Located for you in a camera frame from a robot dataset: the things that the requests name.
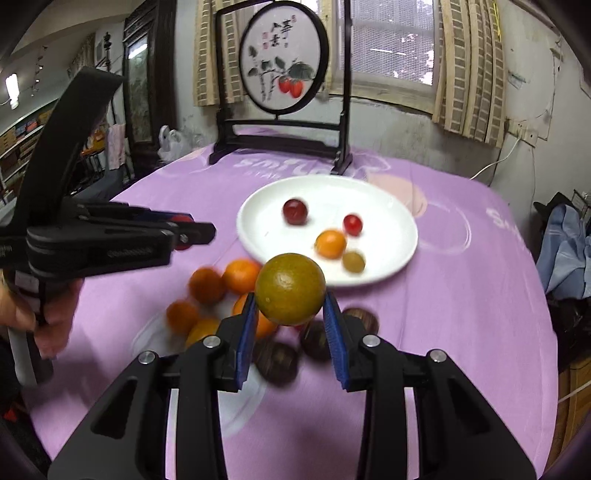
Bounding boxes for pink hanging bag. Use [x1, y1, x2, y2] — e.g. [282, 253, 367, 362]
[106, 123, 129, 170]

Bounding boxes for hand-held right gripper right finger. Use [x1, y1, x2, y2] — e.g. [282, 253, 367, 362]
[322, 292, 539, 480]

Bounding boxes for beige patterned curtain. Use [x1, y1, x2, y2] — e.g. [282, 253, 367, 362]
[193, 0, 246, 108]
[433, 0, 507, 148]

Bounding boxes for small orange kumquat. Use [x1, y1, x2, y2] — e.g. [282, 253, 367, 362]
[315, 229, 348, 259]

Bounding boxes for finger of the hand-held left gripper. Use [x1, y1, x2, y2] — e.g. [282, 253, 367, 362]
[76, 199, 195, 223]
[108, 220, 217, 247]

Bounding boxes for wall shelves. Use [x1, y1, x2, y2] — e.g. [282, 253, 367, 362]
[0, 105, 52, 206]

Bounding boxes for blue clothing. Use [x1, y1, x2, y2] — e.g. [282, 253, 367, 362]
[536, 203, 591, 301]

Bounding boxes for round painted table screen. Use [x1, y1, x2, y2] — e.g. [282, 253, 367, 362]
[209, 0, 354, 176]

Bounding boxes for small red fruit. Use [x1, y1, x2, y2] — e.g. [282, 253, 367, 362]
[170, 213, 197, 252]

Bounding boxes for small green fruit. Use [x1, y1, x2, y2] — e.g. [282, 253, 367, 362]
[342, 250, 366, 274]

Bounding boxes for dark brown round fruit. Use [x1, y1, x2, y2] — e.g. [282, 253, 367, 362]
[342, 308, 379, 333]
[253, 342, 300, 386]
[299, 320, 334, 361]

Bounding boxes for green-orange round citrus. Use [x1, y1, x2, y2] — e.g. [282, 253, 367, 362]
[255, 253, 327, 326]

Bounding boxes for white cable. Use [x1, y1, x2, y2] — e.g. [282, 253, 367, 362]
[470, 135, 522, 181]

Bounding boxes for dark wooden cabinet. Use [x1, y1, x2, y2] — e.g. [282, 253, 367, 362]
[121, 0, 179, 163]

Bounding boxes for person's left hand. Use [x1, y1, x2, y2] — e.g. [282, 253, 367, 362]
[0, 270, 85, 361]

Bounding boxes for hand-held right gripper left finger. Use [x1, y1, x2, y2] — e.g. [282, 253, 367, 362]
[47, 292, 259, 480]

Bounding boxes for window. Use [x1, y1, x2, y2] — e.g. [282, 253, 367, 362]
[339, 0, 439, 99]

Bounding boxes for white wall socket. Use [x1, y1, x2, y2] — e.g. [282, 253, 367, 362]
[505, 118, 539, 148]

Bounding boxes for wall light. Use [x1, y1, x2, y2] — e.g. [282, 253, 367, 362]
[4, 74, 20, 110]

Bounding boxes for white plastic bag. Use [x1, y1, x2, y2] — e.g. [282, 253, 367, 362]
[158, 124, 192, 162]

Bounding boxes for white round plate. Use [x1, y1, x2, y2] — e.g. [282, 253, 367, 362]
[236, 175, 419, 288]

